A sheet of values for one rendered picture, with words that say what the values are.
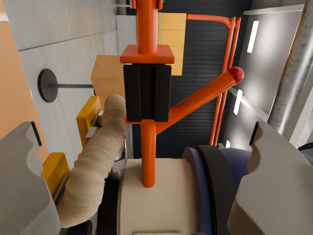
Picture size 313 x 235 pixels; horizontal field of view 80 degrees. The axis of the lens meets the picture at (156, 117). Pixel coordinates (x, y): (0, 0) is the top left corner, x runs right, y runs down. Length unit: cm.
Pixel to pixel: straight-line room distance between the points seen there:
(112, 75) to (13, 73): 158
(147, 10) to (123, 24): 743
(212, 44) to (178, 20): 415
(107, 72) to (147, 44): 188
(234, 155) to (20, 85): 48
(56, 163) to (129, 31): 743
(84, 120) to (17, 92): 21
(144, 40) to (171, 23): 735
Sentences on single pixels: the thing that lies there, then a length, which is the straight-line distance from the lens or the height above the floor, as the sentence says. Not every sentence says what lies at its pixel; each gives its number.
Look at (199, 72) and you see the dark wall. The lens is 1141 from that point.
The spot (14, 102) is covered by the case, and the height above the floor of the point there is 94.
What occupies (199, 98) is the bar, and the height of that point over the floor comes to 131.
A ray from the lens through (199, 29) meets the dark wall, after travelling 1107.
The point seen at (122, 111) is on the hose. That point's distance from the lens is 31.
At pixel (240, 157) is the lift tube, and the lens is 38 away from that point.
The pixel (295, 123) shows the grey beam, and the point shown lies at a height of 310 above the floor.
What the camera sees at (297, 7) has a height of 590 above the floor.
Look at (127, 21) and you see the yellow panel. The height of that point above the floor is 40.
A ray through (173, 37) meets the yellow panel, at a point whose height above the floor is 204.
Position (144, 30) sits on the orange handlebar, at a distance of 21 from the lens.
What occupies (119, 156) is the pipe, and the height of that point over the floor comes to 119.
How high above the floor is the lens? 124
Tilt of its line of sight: 2 degrees up
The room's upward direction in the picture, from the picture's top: 90 degrees clockwise
